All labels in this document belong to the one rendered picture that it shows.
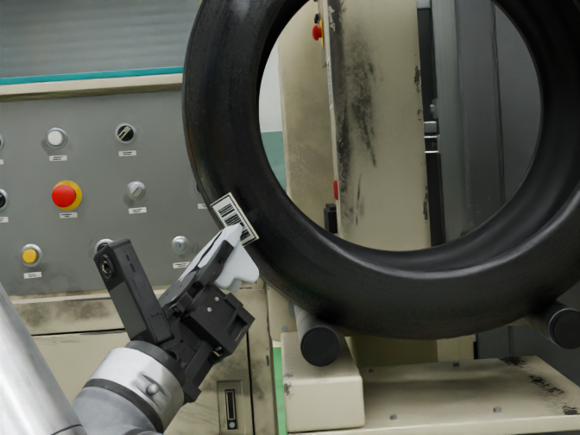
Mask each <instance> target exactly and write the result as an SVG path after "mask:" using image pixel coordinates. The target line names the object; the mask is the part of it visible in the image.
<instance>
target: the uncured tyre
mask: <svg viewBox="0 0 580 435"><path fill-rule="evenodd" d="M309 1H310V0H202V2H201V4H200V6H199V10H198V13H197V15H196V17H195V20H194V23H193V25H192V31H191V33H190V37H189V41H188V44H187V49H186V57H185V62H184V68H183V76H182V88H181V110H182V123H183V130H184V137H185V142H186V150H187V154H188V158H189V161H190V164H191V168H192V172H193V175H194V179H195V180H196V183H197V186H198V188H199V191H200V194H201V196H202V198H203V200H204V202H205V205H206V207H207V209H208V211H209V213H210V214H211V216H212V218H213V220H214V222H215V223H216V225H217V227H218V228H219V230H223V229H224V226H223V225H222V223H221V222H220V220H219V219H218V216H217V215H216V213H215V212H214V210H213V209H212V208H211V206H210V205H211V204H212V203H214V202H215V201H217V200H219V199H220V198H222V197H223V196H225V195H226V194H228V193H229V192H230V193H231V195H232V196H233V198H234V199H235V201H236V202H237V204H238V205H239V207H240V208H241V210H242V212H243V214H244V215H245V217H246V218H247V219H248V221H249V223H250V224H251V226H252V227H253V229H254V231H255V233H256V234H257V235H258V236H259V238H258V239H256V240H254V241H253V242H252V243H249V244H247V245H245V246H244V249H245V250H246V252H247V253H248V255H249V256H250V258H251V259H252V261H253V262H254V264H255V265H256V266H257V268H258V271H259V277H260V278H261V279H262V280H263V281H264V282H265V283H267V284H268V285H269V286H270V287H272V288H273V289H274V290H275V291H276V292H277V293H279V294H280V295H282V296H283V297H284V298H286V299H288V300H289V301H291V302H292V303H294V304H295V305H296V306H298V307H300V308H302V309H304V310H305V311H307V312H309V313H311V314H313V315H315V316H317V317H319V318H321V319H323V320H326V321H328V322H330V323H333V324H334V325H339V326H341V327H343V328H346V329H349V330H353V331H358V332H361V333H364V334H368V335H372V336H377V337H386V338H393V339H402V340H437V339H438V338H444V337H459V336H464V335H469V334H470V335H474V334H478V333H482V332H485V331H490V330H493V329H496V328H499V327H502V326H504V325H508V324H510V323H513V322H514V321H516V320H519V319H521V318H524V317H525V316H527V315H529V314H531V313H533V312H536V311H538V310H539V309H540V308H542V307H544V306H546V305H548V304H549V303H551V302H552V301H554V300H555V299H557V298H558V297H559V296H561V295H562V294H564V293H565V292H567V291H568V290H569V289H571V288H572V287H573V286H575V285H576V284H577V283H578V282H579V281H580V0H490V1H492V2H493V3H494V4H495V5H496V6H497V7H498V8H499V9H500V10H501V11H502V12H503V13H504V14H505V15H506V16H507V18H508V19H509V20H510V21H511V23H512V24H513V25H514V26H515V28H516V29H517V31H518V32H519V34H520V36H521V38H522V39H523V41H524V42H525V44H526V47H527V49H528V51H529V54H530V55H531V58H532V60H533V64H534V68H535V71H536V74H537V78H538V82H539V94H540V124H539V134H538V139H537V142H536V146H535V149H534V152H533V157H532V159H531V161H530V164H529V166H528V168H527V170H526V172H525V174H524V176H523V178H522V180H521V182H520V183H519V185H518V186H517V188H516V189H515V190H514V192H513V194H512V195H511V196H510V197H509V199H508V200H507V201H506V202H505V204H504V205H503V206H502V207H501V208H500V209H499V210H498V211H497V212H496V213H495V214H494V215H493V216H491V217H490V218H489V219H488V220H486V221H485V222H484V223H482V224H481V225H479V226H478V227H476V228H475V229H473V230H472V231H470V232H468V233H467V234H465V235H463V236H461V237H459V238H456V239H454V240H452V241H449V242H448V243H443V244H440V245H437V246H433V247H430V248H425V249H415V250H384V249H372V248H369V247H365V246H362V245H358V244H355V243H351V242H349V241H346V240H344V239H343V238H340V237H338V236H335V235H333V234H332V233H330V232H329V231H327V230H325V229H323V228H322V227H320V226H319V225H318V224H316V223H314V222H313V221H312V220H311V219H310V218H309V217H308V216H307V215H306V214H305V213H303V212H302V211H301V210H300V209H299V208H298V207H297V205H296V204H295V203H294V202H293V201H292V200H291V199H290V198H289V197H288V196H287V194H286V192H285V191H284V190H283V188H282V187H281V184H280V183H279V181H278V180H277V179H276V177H275V175H274V172H273V170H272V168H271V166H270V164H269V162H268V157H267V155H266V152H265V149H264V146H263V142H262V135H261V129H260V121H259V98H260V90H261V85H262V77H263V74H264V70H265V67H266V65H267V62H268V58H269V55H270V54H271V51H272V49H273V47H274V44H275V43H276V41H277V40H278V38H279V36H280V35H281V32H282V31H283V29H284V28H285V27H286V26H287V24H288V23H289V22H290V20H291V19H292V18H293V17H294V16H295V14H296V13H297V12H298V11H299V10H300V9H301V8H302V7H303V6H304V5H305V4H306V3H308V2H309ZM470 335H469V336H470Z"/></svg>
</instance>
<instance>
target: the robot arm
mask: <svg viewBox="0 0 580 435"><path fill-rule="evenodd" d="M242 232H243V227H242V226H241V225H240V224H234V225H231V226H229V227H226V228H224V229H223V230H220V231H219V232H218V234H217V235H216V236H215V237H214V238H213V239H212V240H211V241H210V242H209V243H208V244H207V245H206V246H205V247H204V248H203V249H202V250H201V251H200V252H199V253H198V255H197V256H196V257H195V258H193V259H192V261H191V262H190V263H189V264H188V265H187V266H186V268H185V269H184V270H183V271H182V272H181V273H180V275H179V276H178V277H177V278H176V279H175V280H174V282H173V283H172V284H171V286H170V287H169V288H168V289H167V290H166V291H165V292H164V293H163V294H162V295H161V296H160V298H159V299H157V298H156V296H155V294H154V290H153V288H152V287H151V285H150V283H149V280H148V277H147V276H146V274H145V272H144V269H143V267H142V265H141V263H140V261H139V258H138V256H137V254H136V252H135V250H134V247H133V245H132V243H131V241H130V240H129V239H128V238H122V239H119V240H116V241H114V242H112V243H108V244H106V245H105V246H104V247H103V248H102V249H100V250H99V251H98V252H97V253H96V254H95V255H94V258H93V260H94V262H95V264H96V266H97V268H98V271H99V273H100V275H101V277H102V279H103V281H104V284H105V286H106V288H107V290H108V293H109V295H110V297H111V299H112V302H113V304H114V306H115V308H116V309H117V313H118V315H119V317H120V319H121V320H122V323H123V326H124V328H125V330H126V332H127V334H128V336H129V339H130V342H128V343H127V344H126V345H125V347H124V348H116V349H113V350H111V351H109V353H108V354H107V355H106V357H105V358H104V360H103V361H102V362H101V363H100V364H99V365H98V367H97V368H96V370H95V371H94V372H93V374H92V375H91V377H90V378H89V379H88V381H87V382H86V384H85V385H84V386H83V388H82V389H81V390H80V391H79V393H78V394H77V396H76V397H75V398H74V400H73V401H72V403H71V404H70V403H69V401H68V400H67V398H66V396H65V395H64V393H63V391H62V389H61V388H60V385H59V383H58V382H57V381H56V379H55V377H54V375H53V373H52V371H51V370H50V368H49V367H48V365H47V363H46V361H45V359H44V358H43V356H42V354H41V353H40V351H39V349H38V347H37V346H36V344H35V341H34V340H33V338H32V337H31V335H30V333H29V332H28V329H27V327H26V326H25V324H24V323H23V321H22V319H21V317H20V315H19V314H18V312H17V310H16V309H15V307H14V305H13V303H12V302H11V300H10V298H9V296H8V294H7V293H6V291H5V290H4V288H3V285H2V284H1V282H0V435H166V434H163V433H164V432H165V430H166V429H167V428H168V426H169V425H170V423H171V422H172V420H173V418H174V417H175V415H176V413H177V412H178V411H179V410H180V408H181V407H183V406H184V405H185V404H186V403H193V402H194V401H196V399H197V398H198V397H199V395H200V393H201V392H202V391H201V390H200V389H199V385H200V384H201V382H202V381H203V380H204V378H205V377H206V375H207V374H208V372H209V371H210V369H211V367H212V366H213V365H214V364H216V363H219V362H222V360H223V359H224V358H225V357H227V356H230V355H232V354H233V352H234V351H235V349H236V347H237V346H238V345H239V344H240V342H241V341H242V339H243V337H244V335H245V334H246V332H247V331H248V329H249V327H250V326H251V325H252V324H253V322H254V321H255V318H254V317H253V316H252V315H251V314H250V313H249V312H248V311H247V310H246V309H245V308H244V307H243V303H241V302H240V301H239V300H238V299H237V298H236V297H235V296H234V295H233V294H232V293H235V292H237V291H238V290H239V289H240V287H241V285H242V281H246V282H248V283H254V282H255V281H256V280H257V279H258V277H259V271H258V268H257V266H256V265H255V264H254V262H253V261H252V259H251V258H250V256H249V255H248V253H247V252H246V250H245V249H244V247H243V246H242V245H241V242H240V236H241V235H242ZM219 288H221V289H223V290H225V291H228V292H230V293H227V294H225V293H224V292H222V291H221V290H220V289H219ZM245 325H246V326H245ZM244 326H245V328H244V329H243V327H244ZM242 329H243V331H242V333H241V334H240V336H239V337H238V339H237V340H236V338H237V336H238V335H239V333H240V332H241V330H242ZM235 340H236V341H235ZM213 351H216V352H217V353H218V354H219V355H221V354H222V355H221V356H218V355H216V354H215V353H214V352H213Z"/></svg>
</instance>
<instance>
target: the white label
mask: <svg viewBox="0 0 580 435"><path fill-rule="evenodd" d="M210 206H211V208H212V209H213V210H214V212H215V213H216V215H217V217H218V219H219V220H220V222H221V223H222V225H223V226H224V228H226V227H229V226H231V225H234V224H240V225H241V226H242V227H243V232H242V235H241V236H240V242H241V245H242V246H243V247H244V246H245V245H247V244H249V243H252V242H254V240H256V239H258V238H259V236H258V235H257V234H256V233H255V231H254V229H253V227H252V226H251V224H250V223H249V221H248V219H247V218H246V217H245V215H244V214H243V212H242V210H241V208H240V207H239V205H238V204H237V202H236V201H235V199H234V198H233V196H232V195H231V193H230V192H229V193H228V194H226V195H225V196H223V197H222V198H220V199H219V200H217V201H215V202H214V203H212V204H211V205H210Z"/></svg>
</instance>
